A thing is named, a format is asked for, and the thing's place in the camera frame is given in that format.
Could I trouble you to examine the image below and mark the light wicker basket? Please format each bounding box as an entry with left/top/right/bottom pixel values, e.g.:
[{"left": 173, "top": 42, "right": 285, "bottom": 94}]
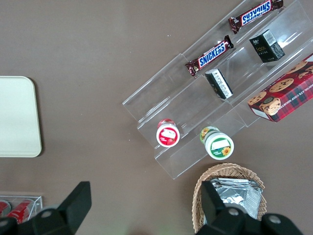
[{"left": 192, "top": 163, "right": 268, "bottom": 235}]

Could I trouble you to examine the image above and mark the small black carton box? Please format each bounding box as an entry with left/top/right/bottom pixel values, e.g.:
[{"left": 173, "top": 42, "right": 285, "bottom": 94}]
[
  {"left": 204, "top": 68, "right": 234, "bottom": 100},
  {"left": 248, "top": 29, "right": 286, "bottom": 64}
]

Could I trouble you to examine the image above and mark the red cola bottle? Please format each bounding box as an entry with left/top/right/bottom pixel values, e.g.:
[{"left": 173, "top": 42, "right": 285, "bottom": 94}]
[
  {"left": 6, "top": 199, "right": 35, "bottom": 225},
  {"left": 0, "top": 201, "right": 12, "bottom": 218}
]

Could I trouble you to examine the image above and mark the green lid yogurt cup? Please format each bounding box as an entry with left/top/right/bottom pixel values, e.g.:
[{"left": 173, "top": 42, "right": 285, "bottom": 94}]
[{"left": 200, "top": 126, "right": 235, "bottom": 160}]

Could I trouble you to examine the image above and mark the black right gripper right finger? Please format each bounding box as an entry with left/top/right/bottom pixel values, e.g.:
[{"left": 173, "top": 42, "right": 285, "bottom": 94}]
[{"left": 195, "top": 180, "right": 305, "bottom": 235}]

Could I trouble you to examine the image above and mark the red tartan cookie box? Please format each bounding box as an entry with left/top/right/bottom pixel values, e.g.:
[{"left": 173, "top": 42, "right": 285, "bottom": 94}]
[{"left": 247, "top": 53, "right": 313, "bottom": 122}]

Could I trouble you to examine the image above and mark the red lid yogurt cup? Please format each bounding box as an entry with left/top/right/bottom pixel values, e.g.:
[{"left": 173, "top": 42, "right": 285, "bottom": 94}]
[{"left": 156, "top": 118, "right": 181, "bottom": 148}]

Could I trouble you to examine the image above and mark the Snickers chocolate bar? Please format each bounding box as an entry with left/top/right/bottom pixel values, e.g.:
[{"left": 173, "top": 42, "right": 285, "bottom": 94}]
[
  {"left": 228, "top": 0, "right": 284, "bottom": 34},
  {"left": 184, "top": 35, "right": 234, "bottom": 78}
]

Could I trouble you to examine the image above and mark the silver foil pack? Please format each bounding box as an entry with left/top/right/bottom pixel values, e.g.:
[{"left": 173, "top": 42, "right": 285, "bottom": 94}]
[
  {"left": 209, "top": 182, "right": 262, "bottom": 221},
  {"left": 210, "top": 178, "right": 265, "bottom": 196}
]

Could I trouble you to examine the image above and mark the clear acrylic bottle rack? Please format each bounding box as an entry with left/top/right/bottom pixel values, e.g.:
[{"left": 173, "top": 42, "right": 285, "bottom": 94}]
[{"left": 0, "top": 195, "right": 44, "bottom": 225}]

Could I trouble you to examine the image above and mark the cream rectangular tray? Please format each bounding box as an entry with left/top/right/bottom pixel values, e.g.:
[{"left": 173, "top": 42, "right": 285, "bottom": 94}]
[{"left": 0, "top": 75, "right": 43, "bottom": 158}]

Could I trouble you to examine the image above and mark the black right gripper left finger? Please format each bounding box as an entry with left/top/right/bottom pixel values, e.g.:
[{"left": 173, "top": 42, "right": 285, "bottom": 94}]
[{"left": 0, "top": 181, "right": 92, "bottom": 235}]

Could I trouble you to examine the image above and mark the clear acrylic stepped display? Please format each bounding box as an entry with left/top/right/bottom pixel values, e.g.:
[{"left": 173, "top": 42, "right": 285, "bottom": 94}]
[{"left": 121, "top": 0, "right": 313, "bottom": 181}]

